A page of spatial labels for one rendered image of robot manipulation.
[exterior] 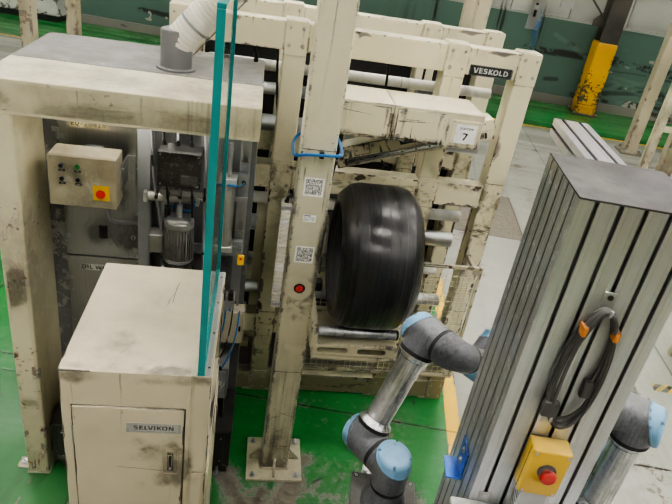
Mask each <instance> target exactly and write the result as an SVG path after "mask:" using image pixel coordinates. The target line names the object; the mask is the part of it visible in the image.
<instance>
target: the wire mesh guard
mask: <svg viewBox="0 0 672 504"><path fill-rule="evenodd" d="M425 267H435V268H436V270H437V268H442V270H443V268H446V269H448V270H449V269H454V270H455V269H458V270H470V271H471V273H472V271H479V274H478V276H477V277H476V278H475V279H476V280H475V283H472V284H474V287H473V288H470V289H473V290H472V293H469V294H471V297H470V298H468V299H470V300H469V303H468V307H467V310H466V313H465V317H459V315H458V318H464V320H463V322H460V323H462V327H461V330H460V331H453V332H460V333H459V336H460V337H461V338H463V334H464V331H465V328H466V325H467V321H468V318H469V315H470V312H471V308H472V305H473V302H474V299H475V295H476V292H477V289H478V286H479V282H480V279H481V276H482V273H483V270H484V268H483V267H477V266H465V265H453V264H442V263H430V262H424V270H425ZM458 318H457V320H458ZM306 364H310V365H305V363H304V365H303V368H302V369H308V370H325V371H343V372H360V373H377V374H389V372H390V370H384V369H383V367H378V365H377V367H373V368H382V369H372V367H371V369H367V368H361V367H367V365H366V366H356V364H355V366H356V367H360V368H350V365H345V362H344V365H340V366H349V367H339V364H338V367H333V366H322V364H321V366H316V365H311V364H315V363H311V361H310V363H306ZM424 371H425V372H420V373H419V375H418V376H429V377H446V378H450V377H451V373H452V371H450V370H448V371H449V373H448V375H443V373H442V372H444V371H443V369H442V371H441V373H437V371H436V373H434V372H426V371H433V370H432V369H431V370H427V368H426V370H424Z"/></svg>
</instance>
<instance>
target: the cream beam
mask: <svg viewBox="0 0 672 504"><path fill-rule="evenodd" d="M485 118H486V117H485V116H484V114H483V113H482V112H481V111H480V110H479V109H478V108H477V107H476V106H475V105H474V104H473V103H472V102H471V101H470V100H466V99H458V98H450V97H442V96H435V95H427V94H419V93H411V92H404V91H396V90H388V89H380V88H373V87H365V86H357V85H349V84H347V88H346V94H345V101H344V107H343V113H342V120H341V126H340V132H339V134H344V135H352V136H361V137H369V138H378V139H387V140H395V141H404V142H412V143H421V144H430V145H438V146H447V147H455V148H464V149H473V150H477V147H478V143H479V140H480V136H481V132H482V129H483V125H484V121H485ZM457 124H464V125H472V126H478V130H477V134H476V137H475V141H474V145H470V144H461V143H453V139H454V135H455V131H456V127H457Z"/></svg>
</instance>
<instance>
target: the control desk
mask: <svg viewBox="0 0 672 504"><path fill-rule="evenodd" d="M225 276H226V273H225V272H220V275H219V281H218V288H217V295H216V302H215V309H214V316H213V323H212V330H211V337H210V343H209V350H208V357H207V364H206V371H205V376H198V360H199V341H200V322H201V303H202V283H203V270H190V269H178V268H165V267H153V266H140V265H128V264H115V263H106V265H105V267H104V269H103V271H102V273H101V276H100V278H99V280H98V282H97V284H96V286H95V289H94V291H93V293H92V295H91V297H90V299H89V302H88V304H87V306H86V308H85V310H84V312H83V314H82V317H81V319H80V321H79V323H78V325H77V327H76V330H75V332H74V334H73V336H72V338H71V340H70V343H69V345H68V347H67V349H66V351H65V353H64V355H63V358H62V360H61V362H60V364H59V366H58V380H59V391H60V402H61V414H62V425H63V436H64V448H65V459H66V470H67V481H68V493H69V504H210V493H211V489H212V483H211V479H212V465H213V452H214V438H215V424H216V415H217V408H218V403H217V397H218V384H219V375H218V371H219V358H220V344H221V331H222V317H223V303H224V289H225Z"/></svg>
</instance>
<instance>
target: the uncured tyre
mask: <svg viewBox="0 0 672 504"><path fill-rule="evenodd" d="M424 257H425V228H424V219H423V214H422V210H421V207H420V204H419V202H418V201H417V200H416V198H415V197H414V196H413V195H412V194H411V192H410V191H409V190H407V189H405V188H402V187H400V186H391V185H381V184H372V183H362V182H357V183H351V184H349V185H348V186H347V187H346V188H344V189H343V190H342V191H340V192H339V194H338V196H337V199H336V202H335V205H334V209H333V214H332V218H331V223H330V228H329V235H328V242H327V252H326V268H325V288H326V304H327V310H328V313H329V315H330V316H331V317H332V319H333V320H334V321H335V322H336V323H337V324H338V325H340V326H343V327H346V328H357V329H371V330H386V331H387V330H392V329H396V328H398V327H399V326H400V325H401V324H403V323H404V322H405V321H406V319H407V318H409V317H410V315H411V314H412V312H413V310H414V307H415V305H416V302H417V299H418V295H419V291H420V287H421V282H422V276H423V268H424Z"/></svg>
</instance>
